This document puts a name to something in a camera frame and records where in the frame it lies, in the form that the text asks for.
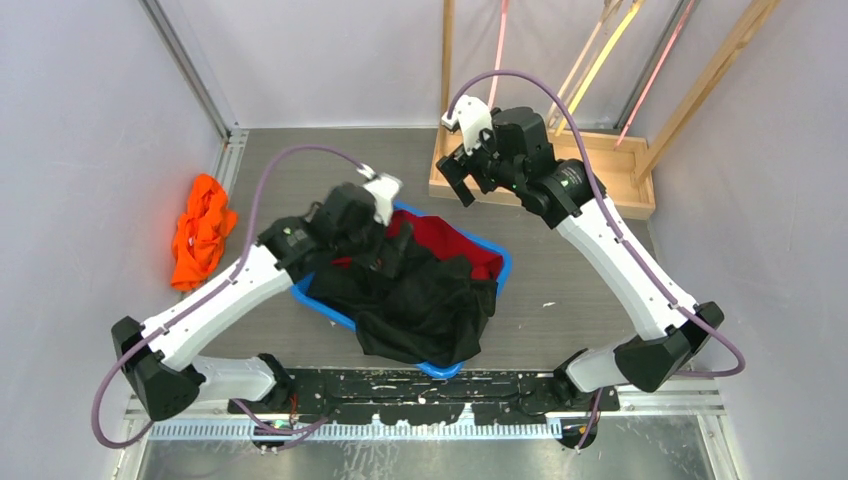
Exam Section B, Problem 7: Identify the wooden rack post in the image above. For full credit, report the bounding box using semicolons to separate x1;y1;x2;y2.
631;0;780;186
433;0;457;160

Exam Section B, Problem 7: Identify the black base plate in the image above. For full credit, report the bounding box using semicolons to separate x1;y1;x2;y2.
248;368;594;426

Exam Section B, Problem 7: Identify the wooden rack post left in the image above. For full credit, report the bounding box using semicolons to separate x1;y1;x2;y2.
433;0;457;160

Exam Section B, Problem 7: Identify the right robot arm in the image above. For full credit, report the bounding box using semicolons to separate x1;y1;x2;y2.
436;98;724;411

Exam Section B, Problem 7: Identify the black garment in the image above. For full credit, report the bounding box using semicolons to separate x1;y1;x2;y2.
307;221;499;370

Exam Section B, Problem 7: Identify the red pleated skirt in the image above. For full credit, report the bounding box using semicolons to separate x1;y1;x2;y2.
313;209;507;292

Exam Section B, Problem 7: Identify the pink plastic hanger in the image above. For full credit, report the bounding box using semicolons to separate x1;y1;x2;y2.
487;0;510;109

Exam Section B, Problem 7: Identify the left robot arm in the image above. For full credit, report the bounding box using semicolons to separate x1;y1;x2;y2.
112;175;403;421

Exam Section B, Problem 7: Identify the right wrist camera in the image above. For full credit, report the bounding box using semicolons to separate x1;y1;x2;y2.
441;94;494;156

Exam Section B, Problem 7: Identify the pink wire hanger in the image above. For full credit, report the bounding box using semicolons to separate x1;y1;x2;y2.
613;0;700;150

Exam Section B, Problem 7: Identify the wooden rack base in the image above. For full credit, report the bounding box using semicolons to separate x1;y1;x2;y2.
428;130;656;220

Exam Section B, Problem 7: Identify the wooden hanger with metal hook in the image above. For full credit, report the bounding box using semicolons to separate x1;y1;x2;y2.
556;1;667;133

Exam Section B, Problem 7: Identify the wooden rack post right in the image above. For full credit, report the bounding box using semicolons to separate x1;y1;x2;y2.
631;0;780;186

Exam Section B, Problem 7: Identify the orange cloth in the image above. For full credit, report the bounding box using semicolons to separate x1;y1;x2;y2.
170;174;239;292

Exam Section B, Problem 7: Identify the aluminium frame rail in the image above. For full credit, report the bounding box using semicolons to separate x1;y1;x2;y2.
138;0;231;140

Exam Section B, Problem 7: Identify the blue plastic bin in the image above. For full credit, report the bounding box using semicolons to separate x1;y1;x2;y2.
290;198;514;381

